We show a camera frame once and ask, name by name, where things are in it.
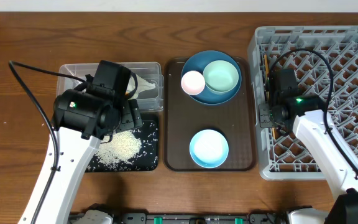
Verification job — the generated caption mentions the dark blue plate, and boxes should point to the dark blue plate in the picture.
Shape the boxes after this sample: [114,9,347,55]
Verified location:
[182,50,242,105]

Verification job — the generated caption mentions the white rice pile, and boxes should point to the white rice pile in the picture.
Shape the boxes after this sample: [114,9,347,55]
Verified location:
[96,131,142,166]

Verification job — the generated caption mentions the mint green bowl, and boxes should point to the mint green bowl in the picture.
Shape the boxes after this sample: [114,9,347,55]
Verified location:
[203,60,239,95]

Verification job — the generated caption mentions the pink cup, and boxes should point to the pink cup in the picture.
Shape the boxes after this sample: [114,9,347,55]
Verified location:
[181,70,205,95]

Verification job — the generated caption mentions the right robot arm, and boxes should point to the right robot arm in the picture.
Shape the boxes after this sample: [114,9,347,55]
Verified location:
[259,95,358,224]

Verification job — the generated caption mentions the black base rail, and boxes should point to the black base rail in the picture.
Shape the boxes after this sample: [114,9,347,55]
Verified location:
[68,212,288,224]

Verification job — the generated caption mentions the grey dishwasher rack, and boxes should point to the grey dishwasher rack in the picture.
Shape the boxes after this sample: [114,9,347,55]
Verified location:
[247,26,358,180]

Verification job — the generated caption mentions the black plastic tray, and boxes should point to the black plastic tray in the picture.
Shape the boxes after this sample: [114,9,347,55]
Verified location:
[86,113,159,172]

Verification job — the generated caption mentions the light blue bowl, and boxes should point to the light blue bowl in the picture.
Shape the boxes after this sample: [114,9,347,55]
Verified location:
[189,129,229,169]

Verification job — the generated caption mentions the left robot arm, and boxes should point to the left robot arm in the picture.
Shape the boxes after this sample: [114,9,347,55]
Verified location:
[19,90,142,223]

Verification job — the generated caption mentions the brown serving tray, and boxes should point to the brown serving tray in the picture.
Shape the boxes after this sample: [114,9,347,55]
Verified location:
[163,57,257,171]

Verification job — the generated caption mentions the clear plastic bin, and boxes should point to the clear plastic bin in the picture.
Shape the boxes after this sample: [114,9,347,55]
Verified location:
[59,62,164,112]

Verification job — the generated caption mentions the white tissue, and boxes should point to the white tissue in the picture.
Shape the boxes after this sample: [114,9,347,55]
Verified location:
[126,75,156,99]

